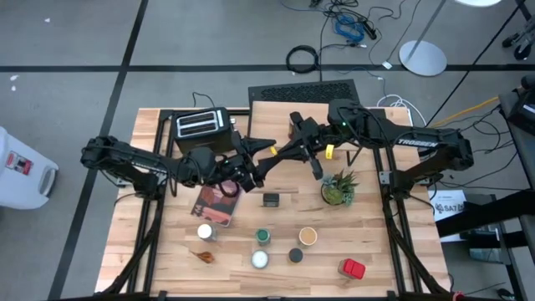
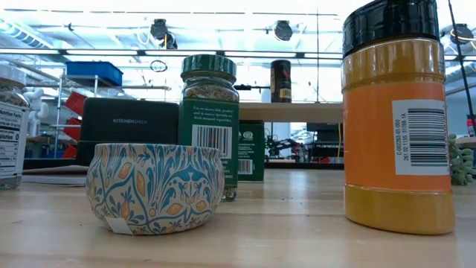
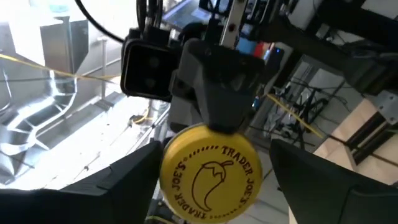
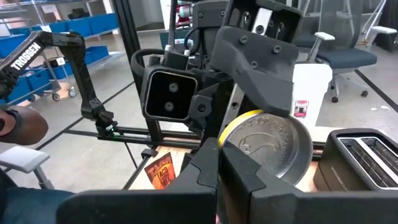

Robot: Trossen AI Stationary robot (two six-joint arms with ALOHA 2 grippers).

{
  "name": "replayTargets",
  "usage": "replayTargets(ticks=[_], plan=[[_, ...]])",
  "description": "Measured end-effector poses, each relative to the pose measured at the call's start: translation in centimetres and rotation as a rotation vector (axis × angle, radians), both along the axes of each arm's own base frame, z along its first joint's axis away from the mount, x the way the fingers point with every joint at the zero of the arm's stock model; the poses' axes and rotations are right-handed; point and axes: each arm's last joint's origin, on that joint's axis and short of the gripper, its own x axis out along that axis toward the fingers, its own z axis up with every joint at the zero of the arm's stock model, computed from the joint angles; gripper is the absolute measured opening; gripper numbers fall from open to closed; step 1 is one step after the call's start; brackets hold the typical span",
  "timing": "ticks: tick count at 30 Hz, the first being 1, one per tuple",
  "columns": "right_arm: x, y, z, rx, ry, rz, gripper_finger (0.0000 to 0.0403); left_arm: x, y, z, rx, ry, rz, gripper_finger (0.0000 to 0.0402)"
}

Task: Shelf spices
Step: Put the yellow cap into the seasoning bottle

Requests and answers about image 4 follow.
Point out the cart with blue bins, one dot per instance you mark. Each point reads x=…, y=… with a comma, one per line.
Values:
x=81, y=26

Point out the grey chair armrest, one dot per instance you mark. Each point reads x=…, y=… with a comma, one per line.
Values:
x=21, y=158

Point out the black aluminium table frame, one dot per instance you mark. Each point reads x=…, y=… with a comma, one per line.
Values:
x=124, y=31

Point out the orange taco mix packet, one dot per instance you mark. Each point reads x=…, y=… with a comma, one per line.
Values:
x=161, y=174

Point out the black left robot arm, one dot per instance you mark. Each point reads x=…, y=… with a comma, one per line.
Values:
x=208, y=37

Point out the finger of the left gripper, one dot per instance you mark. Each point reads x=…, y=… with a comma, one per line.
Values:
x=202, y=109
x=255, y=68

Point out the black toaster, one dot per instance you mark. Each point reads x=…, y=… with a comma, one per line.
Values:
x=335, y=168

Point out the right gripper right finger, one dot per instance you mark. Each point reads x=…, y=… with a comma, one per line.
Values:
x=311, y=208

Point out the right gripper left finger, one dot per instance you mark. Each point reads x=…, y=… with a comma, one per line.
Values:
x=140, y=208

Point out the person in blue clothes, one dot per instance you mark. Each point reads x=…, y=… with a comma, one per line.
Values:
x=31, y=205

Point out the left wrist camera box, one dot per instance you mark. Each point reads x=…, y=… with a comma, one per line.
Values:
x=169, y=93

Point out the office chair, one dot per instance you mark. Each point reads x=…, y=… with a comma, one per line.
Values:
x=345, y=57
x=384, y=31

